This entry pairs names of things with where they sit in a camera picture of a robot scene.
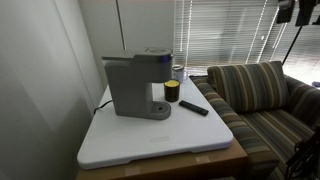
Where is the grey coffee maker lid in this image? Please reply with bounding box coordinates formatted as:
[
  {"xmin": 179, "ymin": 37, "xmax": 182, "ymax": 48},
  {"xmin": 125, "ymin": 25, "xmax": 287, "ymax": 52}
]
[{"xmin": 130, "ymin": 47, "xmax": 175, "ymax": 66}]

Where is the grey coffee maker body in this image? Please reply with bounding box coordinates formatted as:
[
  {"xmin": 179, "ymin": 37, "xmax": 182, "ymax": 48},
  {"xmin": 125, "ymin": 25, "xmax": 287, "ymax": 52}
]
[{"xmin": 101, "ymin": 54, "xmax": 174, "ymax": 121}]

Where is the striped sofa cushion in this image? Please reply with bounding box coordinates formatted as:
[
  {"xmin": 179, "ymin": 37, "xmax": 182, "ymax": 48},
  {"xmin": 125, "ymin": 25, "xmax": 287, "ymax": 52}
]
[{"xmin": 206, "ymin": 60, "xmax": 290, "ymax": 114}]

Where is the striped sofa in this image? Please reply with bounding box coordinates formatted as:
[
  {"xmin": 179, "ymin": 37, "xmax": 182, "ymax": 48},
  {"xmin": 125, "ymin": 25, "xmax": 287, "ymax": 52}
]
[{"xmin": 188, "ymin": 61, "xmax": 320, "ymax": 180}]

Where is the white mug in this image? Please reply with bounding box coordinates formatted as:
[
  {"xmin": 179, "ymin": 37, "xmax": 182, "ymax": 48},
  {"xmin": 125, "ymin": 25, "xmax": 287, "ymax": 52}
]
[{"xmin": 171, "ymin": 64, "xmax": 189, "ymax": 84}]

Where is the black remote control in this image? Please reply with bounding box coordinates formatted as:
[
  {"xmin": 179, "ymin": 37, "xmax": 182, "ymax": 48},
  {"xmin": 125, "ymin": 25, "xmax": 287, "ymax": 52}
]
[{"xmin": 178, "ymin": 99, "xmax": 210, "ymax": 118}]

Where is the dark candle jar yellow wax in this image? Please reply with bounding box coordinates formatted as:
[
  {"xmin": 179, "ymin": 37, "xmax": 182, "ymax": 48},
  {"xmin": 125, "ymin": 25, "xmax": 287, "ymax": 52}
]
[{"xmin": 163, "ymin": 79, "xmax": 182, "ymax": 103}]

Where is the white table board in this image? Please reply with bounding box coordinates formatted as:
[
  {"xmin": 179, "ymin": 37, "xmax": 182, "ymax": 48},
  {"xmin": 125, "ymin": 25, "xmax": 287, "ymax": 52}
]
[{"xmin": 76, "ymin": 76, "xmax": 235, "ymax": 171}]

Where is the brown cardboard box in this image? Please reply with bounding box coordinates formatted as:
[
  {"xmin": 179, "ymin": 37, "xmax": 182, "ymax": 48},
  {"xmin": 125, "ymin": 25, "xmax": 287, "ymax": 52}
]
[{"xmin": 75, "ymin": 137, "xmax": 250, "ymax": 180}]

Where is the black metal frame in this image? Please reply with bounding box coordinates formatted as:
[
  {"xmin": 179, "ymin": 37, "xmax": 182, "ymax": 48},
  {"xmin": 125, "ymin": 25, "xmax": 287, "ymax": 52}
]
[{"xmin": 284, "ymin": 123, "xmax": 320, "ymax": 180}]

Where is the black power cable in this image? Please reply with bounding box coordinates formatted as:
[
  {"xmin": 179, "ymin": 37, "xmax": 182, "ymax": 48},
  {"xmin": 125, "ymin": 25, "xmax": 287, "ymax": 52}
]
[{"xmin": 92, "ymin": 99, "xmax": 115, "ymax": 116}]

